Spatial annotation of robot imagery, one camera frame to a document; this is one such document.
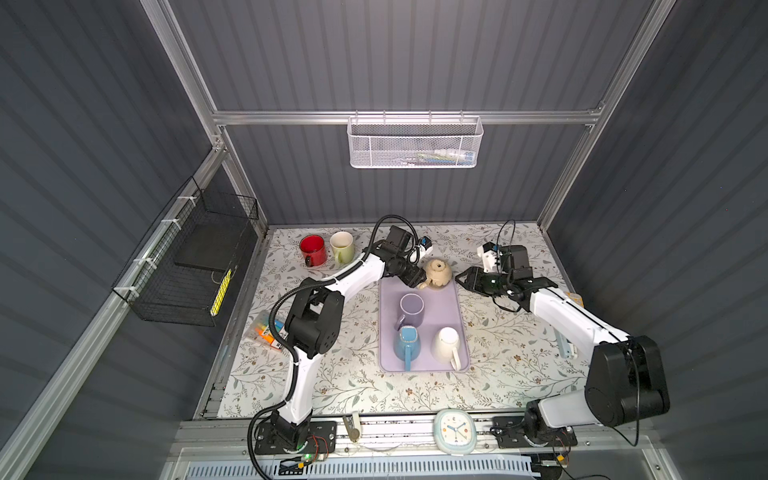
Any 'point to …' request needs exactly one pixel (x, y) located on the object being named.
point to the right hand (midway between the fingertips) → (464, 280)
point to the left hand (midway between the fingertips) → (418, 270)
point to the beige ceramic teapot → (438, 273)
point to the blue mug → (407, 345)
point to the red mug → (313, 250)
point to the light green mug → (342, 244)
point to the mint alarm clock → (455, 431)
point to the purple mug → (411, 310)
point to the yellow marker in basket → (215, 307)
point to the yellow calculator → (576, 297)
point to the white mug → (444, 346)
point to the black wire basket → (186, 272)
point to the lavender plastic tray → (442, 308)
